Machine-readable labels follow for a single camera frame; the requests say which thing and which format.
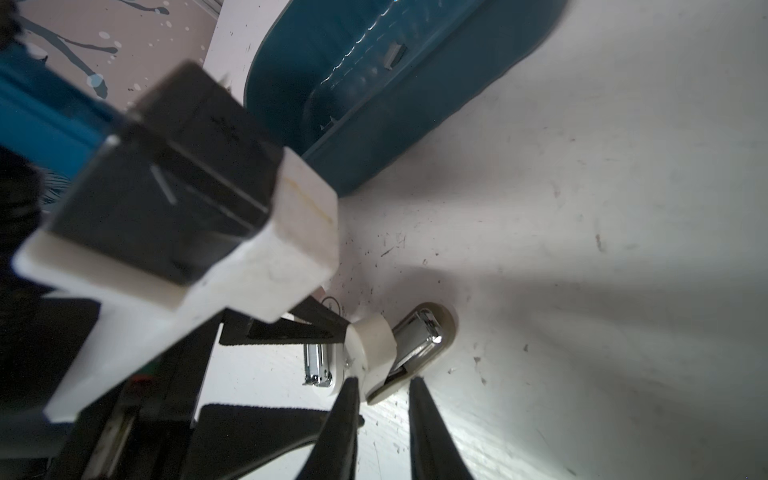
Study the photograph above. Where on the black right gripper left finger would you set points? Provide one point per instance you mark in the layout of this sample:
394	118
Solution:
334	454

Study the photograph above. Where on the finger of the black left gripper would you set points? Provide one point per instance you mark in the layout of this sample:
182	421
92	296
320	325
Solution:
313	323

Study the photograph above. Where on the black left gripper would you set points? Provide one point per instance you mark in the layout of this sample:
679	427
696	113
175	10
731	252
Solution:
142	428

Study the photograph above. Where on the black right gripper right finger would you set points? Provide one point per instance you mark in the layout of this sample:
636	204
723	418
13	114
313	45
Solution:
433	453

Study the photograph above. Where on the teal plastic tray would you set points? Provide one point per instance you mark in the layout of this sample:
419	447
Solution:
318	85

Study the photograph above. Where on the upright staple strip in tray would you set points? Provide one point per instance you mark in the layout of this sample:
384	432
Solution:
393	55

